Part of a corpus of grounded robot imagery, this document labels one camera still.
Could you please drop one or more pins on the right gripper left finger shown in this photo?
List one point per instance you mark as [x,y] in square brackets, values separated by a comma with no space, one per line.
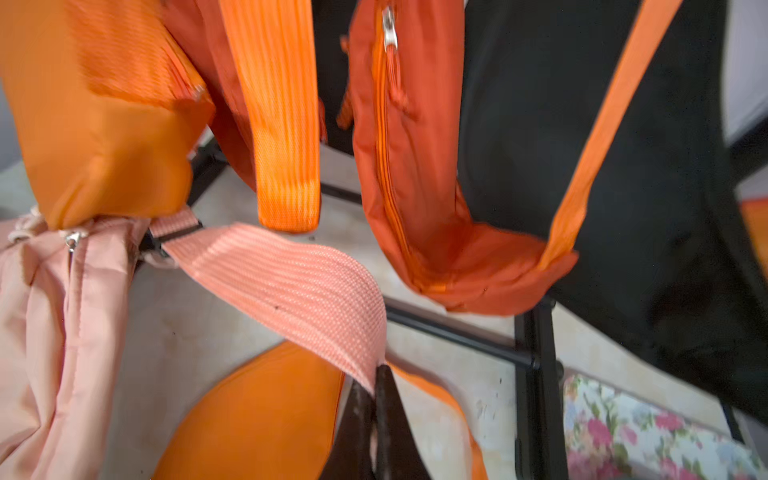
[350,457]

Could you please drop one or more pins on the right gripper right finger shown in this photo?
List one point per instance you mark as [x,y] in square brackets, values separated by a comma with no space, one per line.
[397,456]

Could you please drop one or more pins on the pink waist bag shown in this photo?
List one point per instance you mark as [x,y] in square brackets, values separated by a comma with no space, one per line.
[64,298]

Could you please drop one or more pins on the orange zip waist bag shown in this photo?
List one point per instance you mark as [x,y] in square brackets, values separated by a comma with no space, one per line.
[403,103]

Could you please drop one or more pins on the black sling bag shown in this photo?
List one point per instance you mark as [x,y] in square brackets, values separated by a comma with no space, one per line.
[665,265]

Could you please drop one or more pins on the dark orange waist bag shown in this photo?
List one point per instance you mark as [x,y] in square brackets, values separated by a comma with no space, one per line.
[199,29]

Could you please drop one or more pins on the bright orange crescent bag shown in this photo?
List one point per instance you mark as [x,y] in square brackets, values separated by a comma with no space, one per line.
[107,107]

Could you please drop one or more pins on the orange sling bag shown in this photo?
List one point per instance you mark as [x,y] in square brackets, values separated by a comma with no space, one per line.
[754,213]

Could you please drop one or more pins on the black clothes rack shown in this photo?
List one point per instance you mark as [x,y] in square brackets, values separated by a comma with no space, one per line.
[503,370]

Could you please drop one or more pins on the floral cloth mat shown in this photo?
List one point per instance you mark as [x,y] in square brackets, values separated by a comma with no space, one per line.
[610,434]

